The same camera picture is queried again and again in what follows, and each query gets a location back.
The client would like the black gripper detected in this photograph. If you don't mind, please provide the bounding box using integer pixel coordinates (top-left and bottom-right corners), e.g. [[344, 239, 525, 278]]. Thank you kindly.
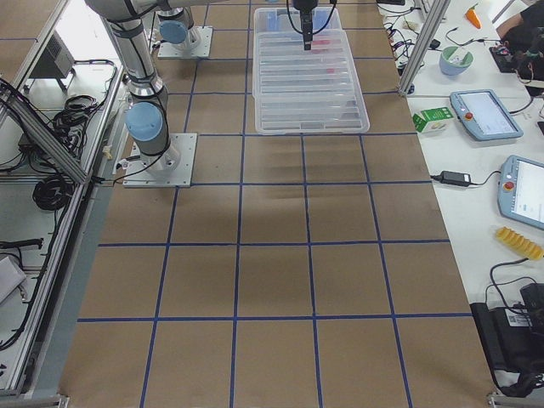
[[292, 0, 318, 51]]

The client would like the clear plastic box lid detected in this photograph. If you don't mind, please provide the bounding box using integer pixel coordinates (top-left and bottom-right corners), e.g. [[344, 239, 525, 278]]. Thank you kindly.
[[252, 29, 370, 135]]

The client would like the grey control box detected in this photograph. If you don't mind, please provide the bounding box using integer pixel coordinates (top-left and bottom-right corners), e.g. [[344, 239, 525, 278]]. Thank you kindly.
[[29, 31, 75, 91]]

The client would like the green blue bowl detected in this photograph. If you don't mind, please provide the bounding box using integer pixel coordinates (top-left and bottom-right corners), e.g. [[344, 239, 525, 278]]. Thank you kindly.
[[439, 46, 473, 77]]

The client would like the green white carton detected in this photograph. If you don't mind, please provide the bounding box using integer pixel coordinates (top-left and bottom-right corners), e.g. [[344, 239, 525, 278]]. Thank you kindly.
[[412, 106, 454, 133]]

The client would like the orange carrot toy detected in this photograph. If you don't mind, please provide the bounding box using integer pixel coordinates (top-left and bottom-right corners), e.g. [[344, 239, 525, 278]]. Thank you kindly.
[[464, 3, 482, 30]]

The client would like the far teach pendant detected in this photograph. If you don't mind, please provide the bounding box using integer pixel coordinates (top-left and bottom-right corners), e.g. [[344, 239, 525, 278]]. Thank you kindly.
[[450, 89, 524, 141]]

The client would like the teach pendant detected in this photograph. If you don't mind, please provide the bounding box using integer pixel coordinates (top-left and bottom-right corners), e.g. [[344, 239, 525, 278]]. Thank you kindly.
[[497, 156, 544, 230], [450, 89, 524, 141]]

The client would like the black power adapter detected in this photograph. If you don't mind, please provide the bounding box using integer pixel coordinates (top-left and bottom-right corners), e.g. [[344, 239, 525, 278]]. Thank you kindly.
[[430, 170, 472, 187]]

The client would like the near teach pendant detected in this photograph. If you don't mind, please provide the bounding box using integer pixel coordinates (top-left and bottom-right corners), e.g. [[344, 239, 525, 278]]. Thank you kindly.
[[497, 156, 544, 230]]

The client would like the yellow ridged toy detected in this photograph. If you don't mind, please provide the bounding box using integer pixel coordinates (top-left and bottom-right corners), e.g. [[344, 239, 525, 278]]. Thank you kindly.
[[495, 227, 543, 260]]

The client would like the black device on table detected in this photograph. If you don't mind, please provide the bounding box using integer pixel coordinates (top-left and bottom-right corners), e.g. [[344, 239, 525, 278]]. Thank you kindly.
[[470, 283, 543, 397]]

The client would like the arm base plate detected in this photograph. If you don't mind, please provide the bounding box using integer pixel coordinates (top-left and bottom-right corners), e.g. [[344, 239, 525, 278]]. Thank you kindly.
[[122, 133, 197, 188], [158, 22, 213, 60]]

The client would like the aluminium frame post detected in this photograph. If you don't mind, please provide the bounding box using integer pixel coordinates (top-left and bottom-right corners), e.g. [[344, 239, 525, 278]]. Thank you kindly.
[[399, 0, 451, 96]]

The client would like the coiled black cable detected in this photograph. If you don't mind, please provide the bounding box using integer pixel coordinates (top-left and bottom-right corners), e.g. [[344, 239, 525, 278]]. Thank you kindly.
[[32, 173, 74, 212]]

